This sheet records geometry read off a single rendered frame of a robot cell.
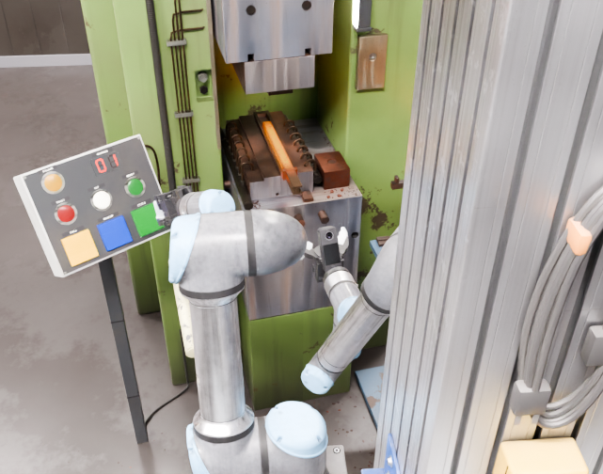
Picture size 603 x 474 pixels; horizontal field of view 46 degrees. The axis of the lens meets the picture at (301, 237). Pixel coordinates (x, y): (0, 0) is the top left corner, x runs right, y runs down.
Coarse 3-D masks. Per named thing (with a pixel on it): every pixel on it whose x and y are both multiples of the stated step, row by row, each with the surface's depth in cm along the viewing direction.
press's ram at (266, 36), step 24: (216, 0) 189; (240, 0) 182; (264, 0) 184; (288, 0) 185; (312, 0) 187; (216, 24) 197; (240, 24) 186; (264, 24) 187; (288, 24) 189; (312, 24) 191; (240, 48) 189; (264, 48) 191; (288, 48) 193; (312, 48) 195
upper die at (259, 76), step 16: (240, 64) 199; (256, 64) 193; (272, 64) 194; (288, 64) 196; (304, 64) 197; (240, 80) 203; (256, 80) 196; (272, 80) 197; (288, 80) 198; (304, 80) 200
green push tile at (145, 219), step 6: (150, 204) 194; (138, 210) 193; (144, 210) 194; (150, 210) 194; (138, 216) 193; (144, 216) 194; (150, 216) 194; (138, 222) 193; (144, 222) 194; (150, 222) 194; (156, 222) 195; (138, 228) 193; (144, 228) 194; (150, 228) 194; (156, 228) 195; (162, 228) 196; (144, 234) 194
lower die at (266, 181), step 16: (256, 112) 248; (272, 112) 250; (240, 128) 243; (256, 128) 241; (240, 144) 234; (256, 144) 232; (288, 144) 232; (256, 160) 225; (272, 160) 224; (304, 160) 223; (256, 176) 218; (272, 176) 216; (304, 176) 219; (256, 192) 218; (272, 192) 219; (288, 192) 221
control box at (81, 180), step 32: (64, 160) 183; (128, 160) 192; (32, 192) 178; (64, 192) 182; (96, 192) 187; (128, 192) 192; (160, 192) 197; (64, 224) 182; (96, 224) 187; (128, 224) 192; (64, 256) 182
